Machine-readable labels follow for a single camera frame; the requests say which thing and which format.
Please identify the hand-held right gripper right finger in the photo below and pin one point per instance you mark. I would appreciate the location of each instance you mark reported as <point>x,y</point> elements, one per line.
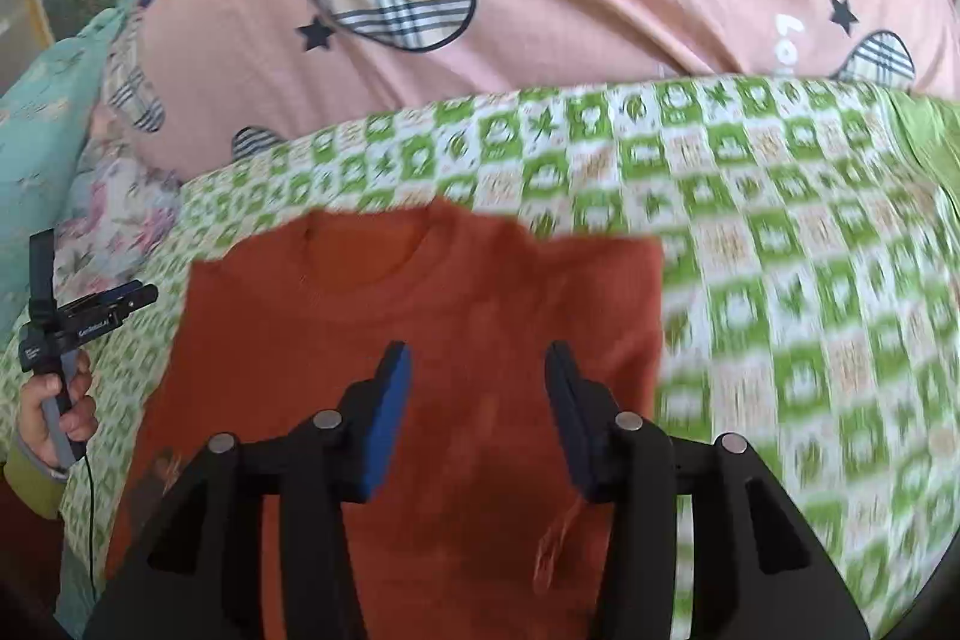
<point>574,419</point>

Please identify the person's left forearm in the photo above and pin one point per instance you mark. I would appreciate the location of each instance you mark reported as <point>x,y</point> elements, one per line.
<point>34,482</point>

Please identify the green checkered blanket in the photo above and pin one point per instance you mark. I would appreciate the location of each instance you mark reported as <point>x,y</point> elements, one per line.
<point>750,280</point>

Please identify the teal floral pillow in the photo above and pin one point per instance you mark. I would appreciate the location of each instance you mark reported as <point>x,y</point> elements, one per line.
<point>45,160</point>

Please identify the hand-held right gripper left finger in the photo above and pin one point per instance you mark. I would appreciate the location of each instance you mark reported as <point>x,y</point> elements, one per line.
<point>388,419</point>

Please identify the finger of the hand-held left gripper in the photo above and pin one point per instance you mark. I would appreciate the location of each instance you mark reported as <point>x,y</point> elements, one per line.
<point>131,295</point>

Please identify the orange small sweater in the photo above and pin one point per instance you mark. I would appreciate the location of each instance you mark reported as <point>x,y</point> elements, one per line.
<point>420,400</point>

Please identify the person's left hand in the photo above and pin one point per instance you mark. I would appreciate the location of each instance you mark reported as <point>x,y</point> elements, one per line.
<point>67,419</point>

